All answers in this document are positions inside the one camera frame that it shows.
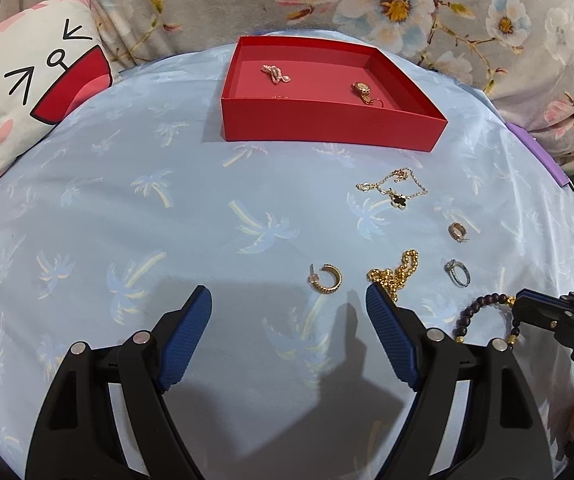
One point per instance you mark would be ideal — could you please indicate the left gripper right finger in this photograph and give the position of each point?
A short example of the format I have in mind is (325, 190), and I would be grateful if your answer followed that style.
(502, 435)

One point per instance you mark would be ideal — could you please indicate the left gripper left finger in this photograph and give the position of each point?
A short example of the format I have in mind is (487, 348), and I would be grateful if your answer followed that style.
(75, 435)

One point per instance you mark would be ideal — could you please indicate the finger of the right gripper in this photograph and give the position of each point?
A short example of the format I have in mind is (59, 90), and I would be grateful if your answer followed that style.
(539, 310)

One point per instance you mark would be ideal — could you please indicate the small gold hoop earring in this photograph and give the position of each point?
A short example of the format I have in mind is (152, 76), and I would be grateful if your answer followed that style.
(457, 232)

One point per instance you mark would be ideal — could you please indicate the gold wrist watch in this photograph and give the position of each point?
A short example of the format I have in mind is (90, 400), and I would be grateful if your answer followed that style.
(363, 91)

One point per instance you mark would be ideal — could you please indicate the red jewelry box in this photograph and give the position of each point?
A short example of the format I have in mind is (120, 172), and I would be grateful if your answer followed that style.
(285, 88)

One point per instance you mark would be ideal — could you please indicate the purple mat edge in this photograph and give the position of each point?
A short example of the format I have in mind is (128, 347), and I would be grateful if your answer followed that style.
(543, 156)

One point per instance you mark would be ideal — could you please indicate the light blue palm cloth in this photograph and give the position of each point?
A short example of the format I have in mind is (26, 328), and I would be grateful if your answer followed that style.
(135, 200)

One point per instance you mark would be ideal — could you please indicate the grey floral blanket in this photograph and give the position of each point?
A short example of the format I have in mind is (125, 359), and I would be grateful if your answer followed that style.
(520, 53)

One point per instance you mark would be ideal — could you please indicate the white pink cat pillow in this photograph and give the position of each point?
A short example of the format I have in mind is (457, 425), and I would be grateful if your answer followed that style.
(51, 62)

